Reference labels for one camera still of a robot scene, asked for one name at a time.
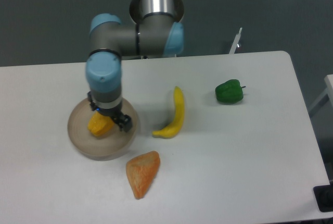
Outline yellow toy pepper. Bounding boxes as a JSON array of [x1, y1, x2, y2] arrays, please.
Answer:
[[87, 111, 114, 137]]

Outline white side table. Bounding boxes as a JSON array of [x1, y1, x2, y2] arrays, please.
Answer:
[[308, 74, 332, 118]]

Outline beige round plate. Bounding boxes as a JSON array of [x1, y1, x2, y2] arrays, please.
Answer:
[[68, 99, 138, 161]]

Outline yellow toy banana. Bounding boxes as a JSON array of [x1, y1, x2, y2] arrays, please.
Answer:
[[152, 86, 185, 139]]

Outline orange toy bread slice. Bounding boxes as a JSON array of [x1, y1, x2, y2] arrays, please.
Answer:
[[126, 151, 160, 200]]

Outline green toy pepper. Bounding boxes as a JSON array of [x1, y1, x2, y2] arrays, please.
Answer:
[[215, 79, 245, 104]]

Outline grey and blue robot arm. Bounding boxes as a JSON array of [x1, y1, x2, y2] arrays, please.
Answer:
[[85, 0, 184, 132]]

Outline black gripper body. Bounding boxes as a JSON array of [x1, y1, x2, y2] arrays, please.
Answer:
[[94, 99, 122, 119]]

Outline black device at table edge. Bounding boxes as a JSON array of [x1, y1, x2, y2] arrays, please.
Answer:
[[313, 185, 332, 213]]

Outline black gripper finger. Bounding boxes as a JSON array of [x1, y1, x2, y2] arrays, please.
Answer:
[[87, 91, 95, 111], [112, 113, 131, 132]]

